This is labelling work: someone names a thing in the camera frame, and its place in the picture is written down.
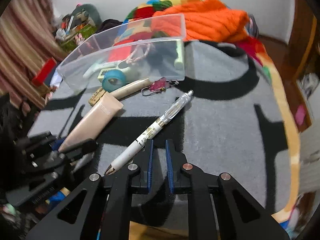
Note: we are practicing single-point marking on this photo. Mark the grey purple backpack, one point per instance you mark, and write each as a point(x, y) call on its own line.
point(253, 26)

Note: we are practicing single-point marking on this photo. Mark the striped pink curtain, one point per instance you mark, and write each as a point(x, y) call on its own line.
point(22, 37)

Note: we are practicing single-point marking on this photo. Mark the pink clog shoe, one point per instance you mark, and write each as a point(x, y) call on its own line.
point(300, 115)

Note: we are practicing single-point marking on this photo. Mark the blue tape roll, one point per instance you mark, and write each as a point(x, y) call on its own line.
point(117, 76)

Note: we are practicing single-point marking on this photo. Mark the colourful patchwork blanket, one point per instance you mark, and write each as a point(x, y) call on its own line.
point(282, 100)

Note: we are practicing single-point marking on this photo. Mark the white slim tube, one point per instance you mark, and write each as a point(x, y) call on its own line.
point(93, 70)

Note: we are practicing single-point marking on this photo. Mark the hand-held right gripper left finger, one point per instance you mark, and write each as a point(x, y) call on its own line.
point(150, 165)

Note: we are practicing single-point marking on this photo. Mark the white printed pen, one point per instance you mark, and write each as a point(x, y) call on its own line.
point(147, 132)

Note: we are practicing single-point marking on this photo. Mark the tan cylindrical stick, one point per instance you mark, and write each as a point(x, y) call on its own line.
point(132, 87)

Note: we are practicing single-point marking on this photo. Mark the green fabric storage box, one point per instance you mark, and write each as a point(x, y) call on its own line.
point(82, 33)

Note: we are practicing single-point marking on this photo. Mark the grey neck pillow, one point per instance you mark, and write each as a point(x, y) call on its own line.
point(92, 13)

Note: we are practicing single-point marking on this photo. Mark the dark purple cloth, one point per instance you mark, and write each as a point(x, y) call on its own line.
point(110, 25)

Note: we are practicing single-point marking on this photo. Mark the beige cosmetic tube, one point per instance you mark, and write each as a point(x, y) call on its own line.
point(97, 117)

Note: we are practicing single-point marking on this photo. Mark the red cardboard box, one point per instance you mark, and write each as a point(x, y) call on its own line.
point(45, 71)

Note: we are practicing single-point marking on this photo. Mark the wooden wardrobe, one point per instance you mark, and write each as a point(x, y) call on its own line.
point(302, 42)

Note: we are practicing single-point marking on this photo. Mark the clear plastic storage box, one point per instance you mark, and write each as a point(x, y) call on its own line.
point(160, 55)

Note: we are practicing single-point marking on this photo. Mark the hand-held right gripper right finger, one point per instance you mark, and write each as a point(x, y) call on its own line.
point(169, 165)

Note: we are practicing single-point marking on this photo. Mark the pale green small box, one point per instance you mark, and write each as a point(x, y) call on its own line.
point(103, 73)

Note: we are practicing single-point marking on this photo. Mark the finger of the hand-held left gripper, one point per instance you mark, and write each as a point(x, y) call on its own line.
point(82, 147)
point(40, 138)

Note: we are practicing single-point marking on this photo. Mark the light green stick tube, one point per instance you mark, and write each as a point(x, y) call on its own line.
point(179, 53)

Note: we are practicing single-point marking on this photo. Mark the orange down jacket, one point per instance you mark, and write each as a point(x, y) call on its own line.
point(207, 17)

